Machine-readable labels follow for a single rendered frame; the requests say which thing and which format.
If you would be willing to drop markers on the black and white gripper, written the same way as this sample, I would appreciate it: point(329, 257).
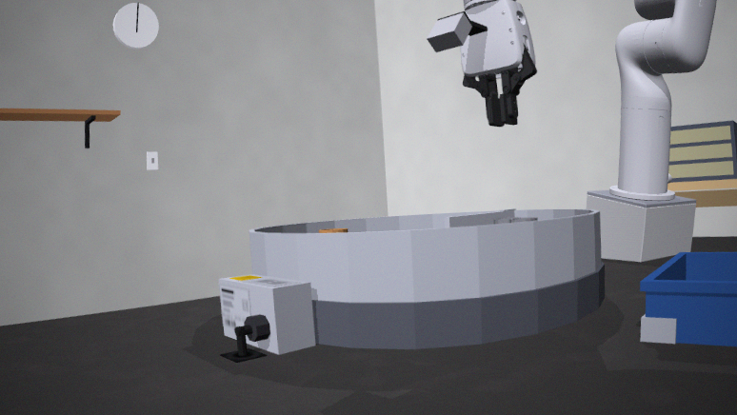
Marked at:
point(505, 45)

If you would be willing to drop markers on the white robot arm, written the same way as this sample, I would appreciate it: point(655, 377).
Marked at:
point(644, 51)

